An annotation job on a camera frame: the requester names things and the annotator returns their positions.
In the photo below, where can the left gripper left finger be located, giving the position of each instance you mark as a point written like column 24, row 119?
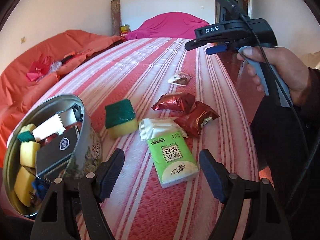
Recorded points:
column 56, row 217

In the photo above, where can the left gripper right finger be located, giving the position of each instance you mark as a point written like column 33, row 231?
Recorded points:
column 266, row 219

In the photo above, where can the dark grey logo box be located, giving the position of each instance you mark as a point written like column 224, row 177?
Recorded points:
column 56, row 154

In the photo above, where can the green tissue pack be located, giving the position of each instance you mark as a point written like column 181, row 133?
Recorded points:
column 173, row 161

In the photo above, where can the round metal tin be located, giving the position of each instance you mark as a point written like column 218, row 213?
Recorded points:
column 86, row 157

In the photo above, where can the pink floral brown sachet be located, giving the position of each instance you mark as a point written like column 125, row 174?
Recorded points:
column 180, row 79

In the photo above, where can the red snack packet white flower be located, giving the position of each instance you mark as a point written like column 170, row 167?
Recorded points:
column 199, row 115

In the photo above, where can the white rectangular box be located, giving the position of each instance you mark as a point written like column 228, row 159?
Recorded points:
column 56, row 124

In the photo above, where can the green topped yellow sponge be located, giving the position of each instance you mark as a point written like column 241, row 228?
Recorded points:
column 120, row 119

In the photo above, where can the white wet wipe packet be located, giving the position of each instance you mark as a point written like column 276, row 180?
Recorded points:
column 153, row 128

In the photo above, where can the bright red snack packet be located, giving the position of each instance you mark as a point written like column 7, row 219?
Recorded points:
column 181, row 102

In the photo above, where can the small yellow sponge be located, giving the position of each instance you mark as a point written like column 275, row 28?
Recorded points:
column 26, row 133

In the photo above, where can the person's right forearm black sleeve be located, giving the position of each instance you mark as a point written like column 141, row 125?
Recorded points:
column 284, row 142

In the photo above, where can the person's right hand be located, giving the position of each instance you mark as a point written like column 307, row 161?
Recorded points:
column 290, row 68

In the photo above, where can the magenta covered chair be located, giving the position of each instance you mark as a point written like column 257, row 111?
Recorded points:
column 169, row 24

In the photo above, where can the red white striped tablecloth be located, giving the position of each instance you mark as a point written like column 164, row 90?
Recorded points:
column 142, row 71

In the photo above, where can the yellow tin can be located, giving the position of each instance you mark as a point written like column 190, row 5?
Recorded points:
column 124, row 30

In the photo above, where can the rolled patterned rug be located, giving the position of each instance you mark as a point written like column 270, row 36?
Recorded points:
column 115, row 17

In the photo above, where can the clear plastic wrap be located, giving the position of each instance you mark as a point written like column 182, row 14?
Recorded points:
column 53, row 68

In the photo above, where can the red gift bag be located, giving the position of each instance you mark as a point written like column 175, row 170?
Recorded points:
column 39, row 68

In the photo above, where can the black remote on sofa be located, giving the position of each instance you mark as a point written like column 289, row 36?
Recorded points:
column 67, row 58

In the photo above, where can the red flat box on sofa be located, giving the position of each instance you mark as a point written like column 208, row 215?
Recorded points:
column 83, row 53

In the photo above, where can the orange covered sofa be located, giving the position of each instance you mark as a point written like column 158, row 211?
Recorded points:
column 18, row 94

